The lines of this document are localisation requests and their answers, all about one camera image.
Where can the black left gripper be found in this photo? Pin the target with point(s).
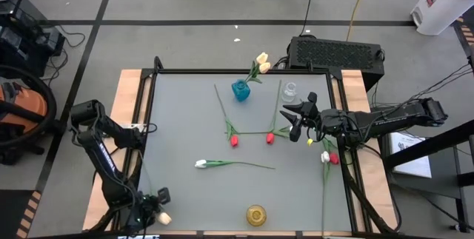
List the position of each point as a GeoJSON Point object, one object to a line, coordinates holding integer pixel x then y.
{"type": "Point", "coordinates": [142, 213]}

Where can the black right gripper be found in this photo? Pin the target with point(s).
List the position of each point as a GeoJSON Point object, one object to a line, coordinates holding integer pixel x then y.
{"type": "Point", "coordinates": [329, 120]}

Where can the red artificial tulip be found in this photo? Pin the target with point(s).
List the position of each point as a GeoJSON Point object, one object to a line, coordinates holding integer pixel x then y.
{"type": "Point", "coordinates": [234, 141]}
{"type": "Point", "coordinates": [270, 138]}
{"type": "Point", "coordinates": [334, 158]}

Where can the gold textured glass vase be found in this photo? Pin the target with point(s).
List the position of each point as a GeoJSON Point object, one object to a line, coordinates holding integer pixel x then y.
{"type": "Point", "coordinates": [256, 215]}

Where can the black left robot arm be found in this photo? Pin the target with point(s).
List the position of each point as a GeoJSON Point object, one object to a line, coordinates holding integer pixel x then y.
{"type": "Point", "coordinates": [107, 157]}

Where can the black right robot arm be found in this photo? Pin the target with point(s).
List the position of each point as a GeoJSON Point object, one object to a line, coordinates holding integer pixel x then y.
{"type": "Point", "coordinates": [392, 118]}

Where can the clear glass vase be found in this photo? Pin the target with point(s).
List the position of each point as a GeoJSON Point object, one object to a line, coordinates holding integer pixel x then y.
{"type": "Point", "coordinates": [289, 91]}

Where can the blue glass vase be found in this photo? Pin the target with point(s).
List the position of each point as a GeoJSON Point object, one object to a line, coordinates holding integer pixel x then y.
{"type": "Point", "coordinates": [241, 90]}

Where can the white label strip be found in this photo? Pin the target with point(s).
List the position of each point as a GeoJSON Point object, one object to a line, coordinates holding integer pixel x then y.
{"type": "Point", "coordinates": [139, 237]}

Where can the small yellow piece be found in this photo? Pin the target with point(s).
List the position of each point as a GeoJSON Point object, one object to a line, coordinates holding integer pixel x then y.
{"type": "Point", "coordinates": [310, 142]}

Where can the black perforated computer case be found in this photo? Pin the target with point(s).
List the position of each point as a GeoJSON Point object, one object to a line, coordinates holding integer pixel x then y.
{"type": "Point", "coordinates": [333, 54]}

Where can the white paper sheet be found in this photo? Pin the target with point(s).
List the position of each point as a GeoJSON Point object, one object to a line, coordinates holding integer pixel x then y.
{"type": "Point", "coordinates": [411, 157]}

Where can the black metal cart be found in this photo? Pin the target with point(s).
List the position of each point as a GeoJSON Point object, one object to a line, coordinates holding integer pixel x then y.
{"type": "Point", "coordinates": [426, 145]}

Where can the orange shop vacuum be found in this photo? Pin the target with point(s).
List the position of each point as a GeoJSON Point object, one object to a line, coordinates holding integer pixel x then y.
{"type": "Point", "coordinates": [26, 106]}

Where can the white trash bin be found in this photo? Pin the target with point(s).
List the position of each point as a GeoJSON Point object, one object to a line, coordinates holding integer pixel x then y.
{"type": "Point", "coordinates": [440, 6]}

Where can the black equipment stack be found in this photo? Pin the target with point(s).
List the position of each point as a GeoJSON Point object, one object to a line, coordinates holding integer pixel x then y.
{"type": "Point", "coordinates": [22, 35]}

